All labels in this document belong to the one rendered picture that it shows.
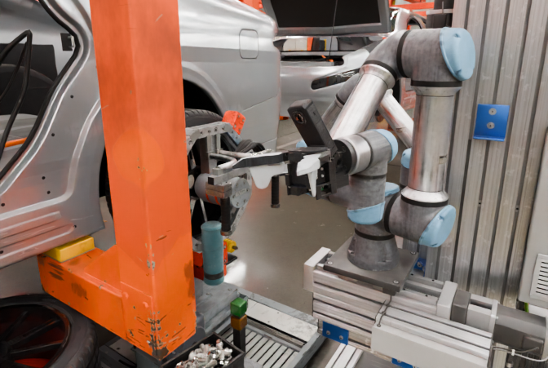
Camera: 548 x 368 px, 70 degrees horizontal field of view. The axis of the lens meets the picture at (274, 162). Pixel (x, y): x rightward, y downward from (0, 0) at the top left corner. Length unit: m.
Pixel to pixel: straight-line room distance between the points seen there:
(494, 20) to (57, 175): 1.43
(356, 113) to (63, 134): 1.04
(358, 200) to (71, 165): 1.10
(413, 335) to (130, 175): 0.84
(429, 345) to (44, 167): 1.30
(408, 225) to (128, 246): 0.78
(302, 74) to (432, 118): 3.15
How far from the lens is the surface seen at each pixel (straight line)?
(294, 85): 4.11
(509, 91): 1.19
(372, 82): 1.01
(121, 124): 1.11
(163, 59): 1.10
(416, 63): 1.01
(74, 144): 1.60
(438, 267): 1.36
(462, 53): 1.00
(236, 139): 1.81
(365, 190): 0.82
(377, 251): 1.17
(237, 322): 1.33
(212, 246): 1.64
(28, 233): 1.56
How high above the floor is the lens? 1.40
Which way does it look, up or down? 15 degrees down
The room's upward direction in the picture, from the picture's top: straight up
